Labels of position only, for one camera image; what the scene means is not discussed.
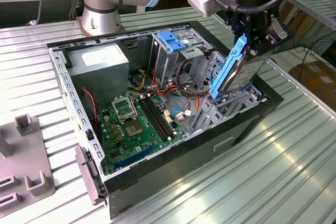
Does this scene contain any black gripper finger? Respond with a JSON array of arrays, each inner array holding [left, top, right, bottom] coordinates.
[[230, 13, 251, 42], [246, 18, 292, 61]]

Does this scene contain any hard disk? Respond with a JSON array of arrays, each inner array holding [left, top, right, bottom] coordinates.
[[209, 34, 266, 100]]

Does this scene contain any grey metal disk bay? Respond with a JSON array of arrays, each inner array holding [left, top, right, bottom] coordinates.
[[188, 84, 268, 134]]

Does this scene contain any large cardboard box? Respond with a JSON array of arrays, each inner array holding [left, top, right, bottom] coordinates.
[[288, 60, 336, 109]]

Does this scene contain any metal slat side table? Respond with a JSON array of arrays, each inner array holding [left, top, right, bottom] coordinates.
[[280, 0, 336, 49]]

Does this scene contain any blue plastic drive latch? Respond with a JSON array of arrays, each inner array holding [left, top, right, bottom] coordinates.
[[158, 31, 187, 53]]

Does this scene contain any grey metal drive cage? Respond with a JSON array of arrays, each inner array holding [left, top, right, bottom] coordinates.
[[151, 26, 215, 88]]

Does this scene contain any pink board connector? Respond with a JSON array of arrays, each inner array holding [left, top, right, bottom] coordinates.
[[163, 110, 175, 125]]

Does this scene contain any black RAM slot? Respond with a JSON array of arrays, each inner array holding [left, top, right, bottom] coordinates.
[[142, 99, 170, 140], [139, 100, 167, 141], [149, 95, 176, 136], [145, 97, 173, 138]]

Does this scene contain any black open PC case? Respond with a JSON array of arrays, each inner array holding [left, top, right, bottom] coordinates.
[[46, 20, 285, 219]]

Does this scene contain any CPU socket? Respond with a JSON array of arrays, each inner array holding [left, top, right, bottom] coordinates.
[[124, 120, 145, 138]]

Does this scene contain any green motherboard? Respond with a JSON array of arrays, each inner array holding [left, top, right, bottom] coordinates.
[[98, 94, 184, 176]]

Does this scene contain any grey power supply unit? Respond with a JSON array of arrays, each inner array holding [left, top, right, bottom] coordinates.
[[65, 42, 130, 109]]

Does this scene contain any blue expansion slot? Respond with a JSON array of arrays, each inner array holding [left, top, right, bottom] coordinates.
[[114, 144, 155, 171]]

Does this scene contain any black case fan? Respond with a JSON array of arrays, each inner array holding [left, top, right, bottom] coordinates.
[[78, 87, 103, 145]]

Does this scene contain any grey case end panel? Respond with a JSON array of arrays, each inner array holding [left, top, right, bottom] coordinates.
[[75, 145, 109, 206]]

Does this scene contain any grey parts rack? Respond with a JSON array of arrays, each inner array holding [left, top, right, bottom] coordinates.
[[0, 113, 56, 211]]

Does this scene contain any blue data wire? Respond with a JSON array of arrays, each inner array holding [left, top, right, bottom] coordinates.
[[210, 64, 222, 84]]

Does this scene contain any black cable loop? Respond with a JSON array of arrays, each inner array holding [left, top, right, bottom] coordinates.
[[175, 58, 203, 99]]

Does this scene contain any orange red wire bundle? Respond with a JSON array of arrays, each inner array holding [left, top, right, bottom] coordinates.
[[151, 69, 213, 116]]

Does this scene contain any white connector blue wire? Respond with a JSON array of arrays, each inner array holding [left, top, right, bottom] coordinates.
[[173, 109, 197, 123]]

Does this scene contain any yellow orange wire bundle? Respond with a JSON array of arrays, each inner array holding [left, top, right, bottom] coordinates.
[[134, 73, 148, 91]]

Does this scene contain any metal socket cover frame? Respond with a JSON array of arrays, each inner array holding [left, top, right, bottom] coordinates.
[[111, 94, 138, 124]]

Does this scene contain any red black twisted wire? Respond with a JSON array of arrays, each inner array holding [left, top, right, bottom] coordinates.
[[82, 89, 100, 133]]

